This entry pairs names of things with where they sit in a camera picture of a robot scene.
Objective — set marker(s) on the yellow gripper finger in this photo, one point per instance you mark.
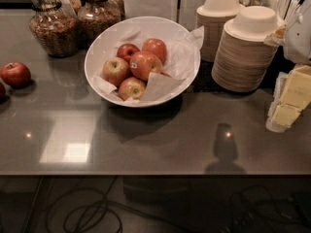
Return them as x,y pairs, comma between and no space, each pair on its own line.
280,116

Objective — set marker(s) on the red apple with sticker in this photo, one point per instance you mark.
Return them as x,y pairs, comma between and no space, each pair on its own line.
143,63

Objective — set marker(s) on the white paper liner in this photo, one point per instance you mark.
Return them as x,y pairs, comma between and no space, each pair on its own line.
181,57

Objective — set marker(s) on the red apple on table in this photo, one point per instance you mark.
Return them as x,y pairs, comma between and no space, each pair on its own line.
15,74

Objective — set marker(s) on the front stack of paper bowls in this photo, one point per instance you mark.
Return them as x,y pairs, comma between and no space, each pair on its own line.
243,57

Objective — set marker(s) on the dark red apple back left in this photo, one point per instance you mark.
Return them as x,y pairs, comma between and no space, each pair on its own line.
125,51

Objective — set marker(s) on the glass granola jar middle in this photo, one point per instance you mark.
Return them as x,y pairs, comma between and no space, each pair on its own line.
95,16

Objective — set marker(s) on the white bowl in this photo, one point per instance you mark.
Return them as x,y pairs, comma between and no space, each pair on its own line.
103,52

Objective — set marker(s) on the yellow-red apple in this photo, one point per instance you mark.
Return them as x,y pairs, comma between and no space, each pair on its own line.
132,88
115,70

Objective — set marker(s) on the yellow-red apple front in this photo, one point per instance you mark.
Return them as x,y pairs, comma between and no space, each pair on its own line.
132,88

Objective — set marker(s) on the glass granola jar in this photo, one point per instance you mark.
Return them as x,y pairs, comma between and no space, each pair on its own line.
56,32
95,16

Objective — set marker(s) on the yellow-red apple left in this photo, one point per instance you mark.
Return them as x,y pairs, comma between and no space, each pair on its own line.
115,70

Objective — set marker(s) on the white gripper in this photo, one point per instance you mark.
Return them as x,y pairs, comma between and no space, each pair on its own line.
299,39

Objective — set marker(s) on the red apple back right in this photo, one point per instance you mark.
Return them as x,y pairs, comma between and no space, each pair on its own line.
157,47

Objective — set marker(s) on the glass granola jar left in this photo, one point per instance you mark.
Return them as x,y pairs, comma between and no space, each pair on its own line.
56,32

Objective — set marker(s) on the stack of paper bowls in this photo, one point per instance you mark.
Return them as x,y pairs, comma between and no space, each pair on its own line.
213,15
243,57

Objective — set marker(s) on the rear stack of paper bowls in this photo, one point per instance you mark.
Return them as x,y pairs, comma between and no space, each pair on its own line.
213,15

